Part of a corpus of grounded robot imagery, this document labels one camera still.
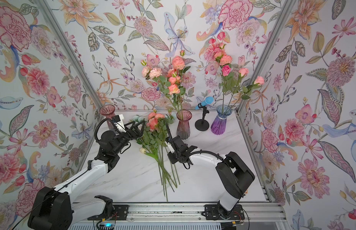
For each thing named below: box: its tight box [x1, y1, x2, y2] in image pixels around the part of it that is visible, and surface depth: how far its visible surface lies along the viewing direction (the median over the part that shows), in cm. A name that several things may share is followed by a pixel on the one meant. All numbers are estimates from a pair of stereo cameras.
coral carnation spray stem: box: [205, 42, 234, 112], surface depth 88 cm
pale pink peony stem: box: [140, 59, 181, 112], surface depth 81 cm
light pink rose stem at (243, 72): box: [228, 67, 249, 112], surface depth 85 cm
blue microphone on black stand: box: [194, 96, 214, 132], surface depth 112 cm
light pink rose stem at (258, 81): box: [232, 75, 265, 112], surface depth 86 cm
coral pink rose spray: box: [167, 75, 187, 112], surface depth 82 cm
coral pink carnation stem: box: [171, 49, 191, 77], surface depth 85 cm
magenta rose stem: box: [222, 64, 235, 112], surface depth 87 cm
